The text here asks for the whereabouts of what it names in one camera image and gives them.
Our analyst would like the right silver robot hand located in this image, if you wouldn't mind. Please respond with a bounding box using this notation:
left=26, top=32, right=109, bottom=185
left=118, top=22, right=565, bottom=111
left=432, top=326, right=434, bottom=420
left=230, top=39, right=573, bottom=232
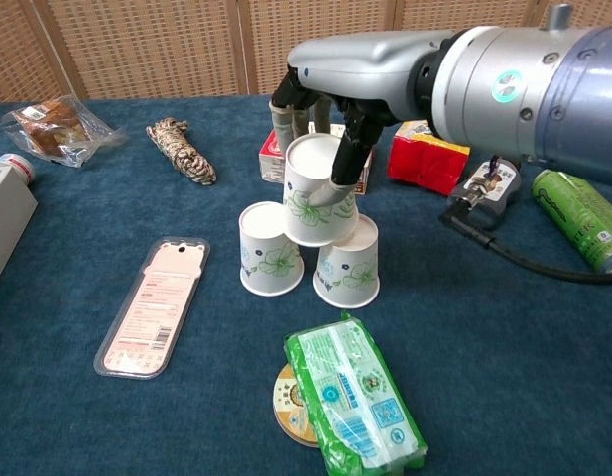
left=269, top=29, right=458, bottom=207

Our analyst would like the white floral paper cup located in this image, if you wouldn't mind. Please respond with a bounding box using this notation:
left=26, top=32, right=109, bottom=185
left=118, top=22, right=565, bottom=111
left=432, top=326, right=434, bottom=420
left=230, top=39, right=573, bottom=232
left=312, top=213, right=381, bottom=309
left=238, top=200, right=306, bottom=298
left=283, top=133, right=360, bottom=248

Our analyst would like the yellow and red snack bag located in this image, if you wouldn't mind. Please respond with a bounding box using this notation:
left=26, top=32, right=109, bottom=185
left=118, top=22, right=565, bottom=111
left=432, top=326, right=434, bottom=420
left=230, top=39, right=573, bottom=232
left=387, top=119, right=471, bottom=197

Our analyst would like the red and white cake box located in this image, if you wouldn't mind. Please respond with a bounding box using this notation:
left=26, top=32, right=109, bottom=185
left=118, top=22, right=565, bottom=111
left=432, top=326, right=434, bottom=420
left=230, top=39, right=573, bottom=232
left=258, top=121, right=374, bottom=197

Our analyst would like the dark sauce squeeze bottle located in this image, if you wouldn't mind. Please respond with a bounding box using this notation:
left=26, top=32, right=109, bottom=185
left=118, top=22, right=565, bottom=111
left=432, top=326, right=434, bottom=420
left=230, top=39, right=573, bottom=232
left=446, top=158, right=525, bottom=232

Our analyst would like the wicker folding screen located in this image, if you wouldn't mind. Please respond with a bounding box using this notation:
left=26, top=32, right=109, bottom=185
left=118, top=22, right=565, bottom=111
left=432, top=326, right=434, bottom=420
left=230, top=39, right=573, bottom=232
left=0, top=0, right=612, bottom=104

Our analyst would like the green drink can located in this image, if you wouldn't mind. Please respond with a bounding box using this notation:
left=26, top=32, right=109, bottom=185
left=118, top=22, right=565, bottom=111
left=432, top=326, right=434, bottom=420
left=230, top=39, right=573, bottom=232
left=531, top=168, right=612, bottom=274

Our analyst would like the blue table mat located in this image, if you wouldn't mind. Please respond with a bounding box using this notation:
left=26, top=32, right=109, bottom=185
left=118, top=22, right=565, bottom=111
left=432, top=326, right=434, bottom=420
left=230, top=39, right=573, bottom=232
left=0, top=87, right=612, bottom=476

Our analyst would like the bread in clear bag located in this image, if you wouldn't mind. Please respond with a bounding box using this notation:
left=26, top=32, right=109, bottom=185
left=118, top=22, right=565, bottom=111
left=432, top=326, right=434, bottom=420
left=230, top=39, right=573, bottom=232
left=0, top=94, right=130, bottom=169

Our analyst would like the flat white blister pack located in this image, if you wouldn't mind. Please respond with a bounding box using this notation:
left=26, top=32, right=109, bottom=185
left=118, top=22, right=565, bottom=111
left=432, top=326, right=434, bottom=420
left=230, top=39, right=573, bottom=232
left=93, top=236, right=211, bottom=381

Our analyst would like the green wrapped snack packet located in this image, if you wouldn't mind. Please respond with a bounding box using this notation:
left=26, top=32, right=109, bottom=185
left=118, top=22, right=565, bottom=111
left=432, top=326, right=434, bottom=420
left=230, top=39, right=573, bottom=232
left=283, top=310, right=429, bottom=476

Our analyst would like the round beige printed disc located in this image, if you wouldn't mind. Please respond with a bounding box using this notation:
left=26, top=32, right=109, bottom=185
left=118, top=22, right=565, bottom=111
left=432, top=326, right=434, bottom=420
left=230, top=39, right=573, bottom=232
left=272, top=363, right=320, bottom=449

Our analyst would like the small white red-banded bottle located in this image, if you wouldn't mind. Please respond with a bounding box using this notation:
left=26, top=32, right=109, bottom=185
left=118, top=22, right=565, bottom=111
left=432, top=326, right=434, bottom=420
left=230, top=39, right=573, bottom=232
left=0, top=152, right=38, bottom=185

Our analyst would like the white power strip box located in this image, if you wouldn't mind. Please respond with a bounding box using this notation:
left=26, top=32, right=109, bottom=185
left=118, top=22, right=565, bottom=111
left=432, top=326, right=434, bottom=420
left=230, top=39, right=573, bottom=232
left=0, top=161, right=39, bottom=298

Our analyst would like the braided beige rope bundle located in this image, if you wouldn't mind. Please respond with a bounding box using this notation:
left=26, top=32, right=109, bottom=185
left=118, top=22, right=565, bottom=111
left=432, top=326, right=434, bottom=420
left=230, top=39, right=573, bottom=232
left=145, top=116, right=218, bottom=187

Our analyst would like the black cable with plug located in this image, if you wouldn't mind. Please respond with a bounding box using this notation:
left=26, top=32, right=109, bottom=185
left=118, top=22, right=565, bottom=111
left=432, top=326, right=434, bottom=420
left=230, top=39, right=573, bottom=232
left=437, top=185, right=612, bottom=287

